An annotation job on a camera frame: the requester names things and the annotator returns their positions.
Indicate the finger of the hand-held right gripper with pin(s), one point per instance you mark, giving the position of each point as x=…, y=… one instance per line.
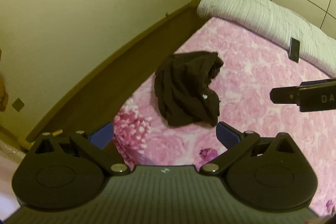
x=284, y=95

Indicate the black long-sleeved sweater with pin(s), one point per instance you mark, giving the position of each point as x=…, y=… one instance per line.
x=183, y=90

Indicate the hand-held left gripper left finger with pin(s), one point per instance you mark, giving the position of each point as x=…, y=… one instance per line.
x=101, y=134

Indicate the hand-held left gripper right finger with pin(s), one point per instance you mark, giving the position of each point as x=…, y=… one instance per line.
x=227, y=134

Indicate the grey ribbed quilt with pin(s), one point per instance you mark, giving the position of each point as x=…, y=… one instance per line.
x=265, y=14

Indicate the pink floral blanket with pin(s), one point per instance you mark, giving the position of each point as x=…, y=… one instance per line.
x=257, y=113

